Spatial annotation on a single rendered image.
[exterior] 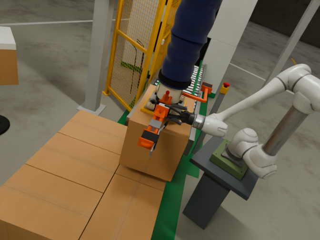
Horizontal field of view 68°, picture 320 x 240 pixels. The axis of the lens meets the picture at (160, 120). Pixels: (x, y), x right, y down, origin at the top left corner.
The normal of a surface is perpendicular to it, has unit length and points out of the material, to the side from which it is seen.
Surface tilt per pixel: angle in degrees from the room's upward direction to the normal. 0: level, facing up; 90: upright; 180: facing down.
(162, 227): 0
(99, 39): 90
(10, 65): 90
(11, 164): 0
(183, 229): 0
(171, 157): 89
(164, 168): 89
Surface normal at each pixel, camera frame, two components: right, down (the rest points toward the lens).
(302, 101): -0.91, 0.18
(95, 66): -0.22, 0.51
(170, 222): 0.26, -0.79
